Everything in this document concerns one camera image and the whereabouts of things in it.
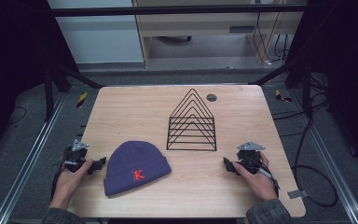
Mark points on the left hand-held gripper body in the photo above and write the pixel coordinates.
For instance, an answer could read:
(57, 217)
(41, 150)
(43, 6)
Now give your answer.
(76, 157)

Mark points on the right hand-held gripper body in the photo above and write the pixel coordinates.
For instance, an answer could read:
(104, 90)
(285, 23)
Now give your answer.
(249, 158)

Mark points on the person's right hand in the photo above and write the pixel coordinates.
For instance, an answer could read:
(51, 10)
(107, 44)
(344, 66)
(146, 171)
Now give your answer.
(258, 183)

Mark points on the person's left hand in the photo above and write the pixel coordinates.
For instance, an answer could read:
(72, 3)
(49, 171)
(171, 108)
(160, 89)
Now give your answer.
(66, 186)

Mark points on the purple knit beanie red letter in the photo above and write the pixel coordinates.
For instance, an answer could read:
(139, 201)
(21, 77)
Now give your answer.
(135, 169)

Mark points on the yellow black hazard tape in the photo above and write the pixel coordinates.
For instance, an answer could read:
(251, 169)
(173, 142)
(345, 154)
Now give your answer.
(81, 100)
(282, 97)

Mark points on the black metal stand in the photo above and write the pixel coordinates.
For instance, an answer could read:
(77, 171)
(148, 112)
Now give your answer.
(49, 90)
(306, 87)

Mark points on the black curtain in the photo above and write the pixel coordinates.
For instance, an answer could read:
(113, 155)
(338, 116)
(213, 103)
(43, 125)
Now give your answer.
(9, 62)
(348, 62)

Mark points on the white cabinet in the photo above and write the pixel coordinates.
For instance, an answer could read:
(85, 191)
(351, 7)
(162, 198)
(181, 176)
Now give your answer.
(99, 40)

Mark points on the light wooden desk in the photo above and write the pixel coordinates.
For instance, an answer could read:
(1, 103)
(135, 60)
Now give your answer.
(199, 25)

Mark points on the black metal crossbar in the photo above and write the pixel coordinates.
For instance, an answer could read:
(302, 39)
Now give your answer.
(174, 10)

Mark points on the aluminium floor rail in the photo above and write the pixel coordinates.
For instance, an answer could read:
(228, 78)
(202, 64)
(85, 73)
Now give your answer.
(28, 161)
(335, 161)

